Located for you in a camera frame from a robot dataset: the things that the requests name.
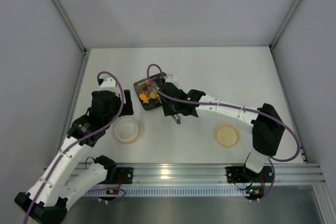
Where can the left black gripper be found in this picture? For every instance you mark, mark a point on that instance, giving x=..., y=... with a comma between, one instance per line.
x=125, y=102

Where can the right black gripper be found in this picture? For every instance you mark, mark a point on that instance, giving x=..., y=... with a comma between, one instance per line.
x=169, y=106

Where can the yellow round cookie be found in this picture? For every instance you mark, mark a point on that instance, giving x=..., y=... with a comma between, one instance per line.
x=153, y=95

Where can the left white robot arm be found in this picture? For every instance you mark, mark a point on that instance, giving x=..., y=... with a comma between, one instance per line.
x=49, y=200

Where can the white round bowl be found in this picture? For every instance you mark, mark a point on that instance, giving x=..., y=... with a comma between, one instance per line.
x=126, y=130

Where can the black floral square plate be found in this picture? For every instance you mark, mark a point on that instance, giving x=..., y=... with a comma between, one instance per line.
x=144, y=86

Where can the cream round lid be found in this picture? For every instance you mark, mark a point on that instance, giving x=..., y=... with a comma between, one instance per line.
x=227, y=135

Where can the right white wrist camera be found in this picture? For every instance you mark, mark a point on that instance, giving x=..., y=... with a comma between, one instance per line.
x=171, y=78

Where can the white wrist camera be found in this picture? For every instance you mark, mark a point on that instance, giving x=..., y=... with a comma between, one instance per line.
x=107, y=83
x=171, y=78

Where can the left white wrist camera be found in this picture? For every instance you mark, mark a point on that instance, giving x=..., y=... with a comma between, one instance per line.
x=107, y=83

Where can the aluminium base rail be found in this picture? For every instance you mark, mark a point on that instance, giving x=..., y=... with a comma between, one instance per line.
x=147, y=174

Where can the grey slotted cable duct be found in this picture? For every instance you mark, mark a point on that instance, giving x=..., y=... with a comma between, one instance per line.
x=182, y=191

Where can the left aluminium frame post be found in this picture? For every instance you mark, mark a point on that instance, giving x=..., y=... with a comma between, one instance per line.
x=66, y=20

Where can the aluminium frame post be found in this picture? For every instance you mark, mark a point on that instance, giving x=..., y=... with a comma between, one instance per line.
x=285, y=22
x=66, y=20

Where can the right aluminium frame post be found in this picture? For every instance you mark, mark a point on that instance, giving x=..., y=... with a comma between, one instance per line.
x=285, y=22

